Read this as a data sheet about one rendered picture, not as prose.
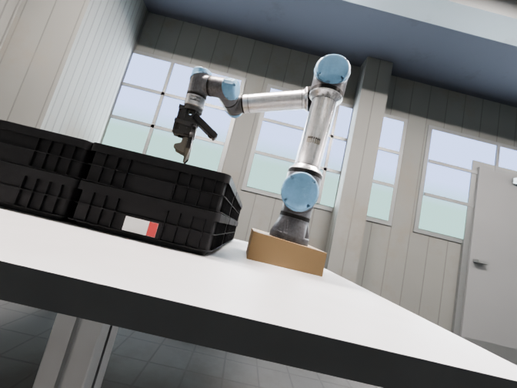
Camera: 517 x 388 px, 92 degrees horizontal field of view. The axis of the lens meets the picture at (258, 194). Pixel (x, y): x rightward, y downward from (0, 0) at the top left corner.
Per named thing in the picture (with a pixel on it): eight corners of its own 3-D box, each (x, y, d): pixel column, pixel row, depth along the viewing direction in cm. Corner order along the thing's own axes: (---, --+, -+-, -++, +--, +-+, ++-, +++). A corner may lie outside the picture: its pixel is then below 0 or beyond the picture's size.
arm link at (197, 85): (209, 65, 91) (188, 63, 93) (202, 94, 90) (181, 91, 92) (217, 78, 99) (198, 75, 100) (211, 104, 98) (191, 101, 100)
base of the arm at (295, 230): (298, 242, 103) (305, 219, 104) (314, 249, 88) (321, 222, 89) (265, 232, 100) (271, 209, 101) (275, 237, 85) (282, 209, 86)
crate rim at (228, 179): (235, 197, 98) (237, 191, 98) (228, 182, 68) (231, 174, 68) (137, 173, 98) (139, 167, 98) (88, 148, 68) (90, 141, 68)
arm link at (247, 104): (338, 91, 105) (227, 99, 113) (343, 75, 94) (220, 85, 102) (340, 116, 103) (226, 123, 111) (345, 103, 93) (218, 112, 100)
